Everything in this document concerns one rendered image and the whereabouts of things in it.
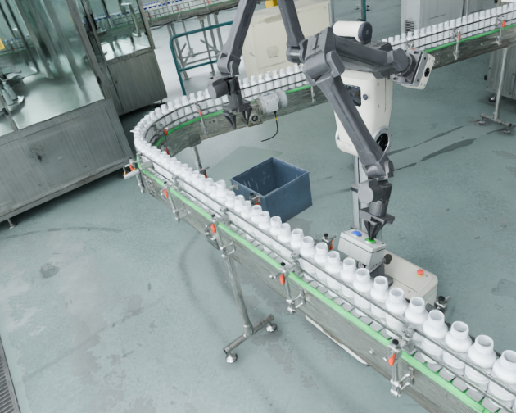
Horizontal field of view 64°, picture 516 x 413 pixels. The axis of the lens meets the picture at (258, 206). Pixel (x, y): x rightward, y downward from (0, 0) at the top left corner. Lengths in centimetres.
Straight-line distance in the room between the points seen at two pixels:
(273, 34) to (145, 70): 222
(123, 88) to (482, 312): 560
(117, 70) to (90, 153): 225
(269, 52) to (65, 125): 266
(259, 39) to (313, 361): 412
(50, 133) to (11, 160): 44
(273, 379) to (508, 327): 134
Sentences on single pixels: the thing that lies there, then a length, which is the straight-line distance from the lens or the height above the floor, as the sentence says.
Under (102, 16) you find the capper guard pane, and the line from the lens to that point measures 663.
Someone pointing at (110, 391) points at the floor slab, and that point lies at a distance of 276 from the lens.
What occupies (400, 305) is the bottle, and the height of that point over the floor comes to 113.
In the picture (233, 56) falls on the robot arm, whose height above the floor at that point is 168.
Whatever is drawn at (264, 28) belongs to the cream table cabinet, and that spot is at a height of 105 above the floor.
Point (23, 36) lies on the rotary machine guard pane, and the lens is 447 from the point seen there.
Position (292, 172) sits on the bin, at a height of 90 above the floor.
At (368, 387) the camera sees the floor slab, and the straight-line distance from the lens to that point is 241.
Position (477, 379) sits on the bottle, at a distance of 121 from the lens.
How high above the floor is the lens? 204
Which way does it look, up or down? 33 degrees down
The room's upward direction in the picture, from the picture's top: 12 degrees counter-clockwise
